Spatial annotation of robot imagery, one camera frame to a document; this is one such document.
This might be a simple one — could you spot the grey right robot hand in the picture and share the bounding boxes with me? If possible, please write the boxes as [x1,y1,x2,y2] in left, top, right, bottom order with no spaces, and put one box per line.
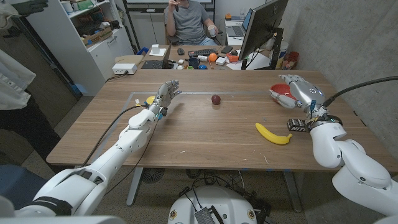
[269,73,327,118]

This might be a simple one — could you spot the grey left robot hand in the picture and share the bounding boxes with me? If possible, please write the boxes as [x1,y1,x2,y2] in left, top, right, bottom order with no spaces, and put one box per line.
[148,79,183,116]

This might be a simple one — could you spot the yellow toy banana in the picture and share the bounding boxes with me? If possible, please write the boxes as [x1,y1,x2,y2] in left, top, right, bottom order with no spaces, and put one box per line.
[255,123,294,146]

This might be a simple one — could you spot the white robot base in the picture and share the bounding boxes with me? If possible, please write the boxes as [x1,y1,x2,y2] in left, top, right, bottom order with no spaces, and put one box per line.
[167,185,258,224]

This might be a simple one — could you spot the red bowl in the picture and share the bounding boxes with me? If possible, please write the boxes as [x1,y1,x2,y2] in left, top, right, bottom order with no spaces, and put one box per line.
[269,83,296,102]

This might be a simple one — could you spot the black laptop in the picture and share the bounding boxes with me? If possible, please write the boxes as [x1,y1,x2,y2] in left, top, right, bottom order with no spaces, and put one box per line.
[140,43,172,70]

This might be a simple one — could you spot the black Nitro bar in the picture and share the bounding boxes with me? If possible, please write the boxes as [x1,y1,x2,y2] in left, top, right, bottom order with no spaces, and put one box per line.
[286,118,310,133]

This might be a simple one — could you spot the white power strip box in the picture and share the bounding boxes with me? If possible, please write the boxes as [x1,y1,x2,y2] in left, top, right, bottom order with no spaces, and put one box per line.
[111,63,138,75]

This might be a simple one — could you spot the beige flat box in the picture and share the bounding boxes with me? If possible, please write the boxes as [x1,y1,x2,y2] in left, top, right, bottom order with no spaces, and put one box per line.
[114,54,144,66]

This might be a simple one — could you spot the white paper sheets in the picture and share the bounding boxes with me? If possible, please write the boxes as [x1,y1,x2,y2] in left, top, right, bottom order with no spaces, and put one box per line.
[226,51,272,70]

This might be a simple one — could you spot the black keyboard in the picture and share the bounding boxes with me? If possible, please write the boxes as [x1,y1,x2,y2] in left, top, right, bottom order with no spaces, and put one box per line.
[187,48,218,58]

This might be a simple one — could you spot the white shelf cabinet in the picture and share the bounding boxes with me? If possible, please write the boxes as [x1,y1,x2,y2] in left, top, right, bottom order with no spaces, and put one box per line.
[26,0,134,96]

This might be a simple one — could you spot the seated person grey shirt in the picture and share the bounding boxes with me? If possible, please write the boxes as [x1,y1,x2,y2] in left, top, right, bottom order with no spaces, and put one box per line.
[164,0,220,46]

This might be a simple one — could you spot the black computer monitor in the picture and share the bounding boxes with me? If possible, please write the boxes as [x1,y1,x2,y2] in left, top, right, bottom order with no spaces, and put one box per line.
[238,0,289,70]

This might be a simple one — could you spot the cardboard box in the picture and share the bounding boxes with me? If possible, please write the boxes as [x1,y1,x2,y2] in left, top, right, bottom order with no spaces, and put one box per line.
[81,27,114,47]

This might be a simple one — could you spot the silver laptop blue screen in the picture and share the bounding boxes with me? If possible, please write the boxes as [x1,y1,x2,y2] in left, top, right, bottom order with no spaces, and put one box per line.
[225,8,253,38]

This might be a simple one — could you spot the grey table leg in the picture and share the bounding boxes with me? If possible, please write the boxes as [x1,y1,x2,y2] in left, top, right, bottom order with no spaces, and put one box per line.
[126,167,144,207]
[282,170,303,213]

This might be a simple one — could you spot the white shelf container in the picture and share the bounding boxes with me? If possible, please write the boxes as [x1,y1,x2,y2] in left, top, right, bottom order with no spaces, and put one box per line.
[60,0,74,14]

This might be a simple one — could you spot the standing person white jacket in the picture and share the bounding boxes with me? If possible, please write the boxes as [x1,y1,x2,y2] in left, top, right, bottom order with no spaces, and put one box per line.
[0,0,62,166]

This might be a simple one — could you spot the black glove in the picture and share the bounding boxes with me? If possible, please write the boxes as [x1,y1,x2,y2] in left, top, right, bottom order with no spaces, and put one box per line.
[12,0,49,17]

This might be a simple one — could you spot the dark blue seat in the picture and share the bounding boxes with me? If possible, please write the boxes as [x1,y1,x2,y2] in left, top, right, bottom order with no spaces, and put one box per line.
[0,164,50,212]

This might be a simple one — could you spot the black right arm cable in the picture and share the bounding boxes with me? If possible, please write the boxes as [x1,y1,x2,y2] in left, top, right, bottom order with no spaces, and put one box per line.
[322,75,398,108]

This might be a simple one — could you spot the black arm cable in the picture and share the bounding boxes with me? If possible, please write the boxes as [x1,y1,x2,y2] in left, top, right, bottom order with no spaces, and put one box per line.
[81,105,147,168]
[322,75,398,108]

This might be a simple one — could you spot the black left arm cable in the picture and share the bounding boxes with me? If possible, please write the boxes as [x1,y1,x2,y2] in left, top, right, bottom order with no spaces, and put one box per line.
[81,105,147,168]

